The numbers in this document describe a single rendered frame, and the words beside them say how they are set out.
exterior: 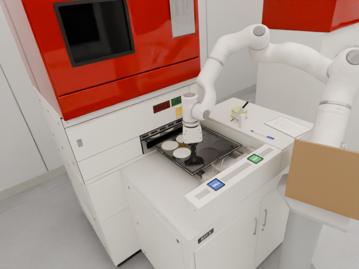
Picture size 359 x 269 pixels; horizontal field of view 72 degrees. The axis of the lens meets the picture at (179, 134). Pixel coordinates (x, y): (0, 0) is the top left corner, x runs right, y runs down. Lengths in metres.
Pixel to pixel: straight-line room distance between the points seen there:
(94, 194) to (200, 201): 0.69
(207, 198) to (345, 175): 0.53
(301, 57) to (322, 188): 0.57
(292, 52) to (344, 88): 0.27
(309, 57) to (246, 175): 0.59
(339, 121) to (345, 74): 0.19
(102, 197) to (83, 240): 0.84
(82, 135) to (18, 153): 1.67
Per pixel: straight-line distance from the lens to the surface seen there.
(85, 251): 2.23
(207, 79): 1.23
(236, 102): 1.79
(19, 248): 2.53
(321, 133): 1.16
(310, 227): 1.40
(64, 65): 1.14
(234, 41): 1.29
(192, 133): 1.29
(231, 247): 1.40
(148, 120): 1.44
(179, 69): 1.41
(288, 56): 1.26
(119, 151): 1.42
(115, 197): 1.57
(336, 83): 1.21
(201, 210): 1.00
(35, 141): 2.89
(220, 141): 1.46
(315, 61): 1.28
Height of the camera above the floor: 1.68
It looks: 30 degrees down
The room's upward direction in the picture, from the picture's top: 6 degrees counter-clockwise
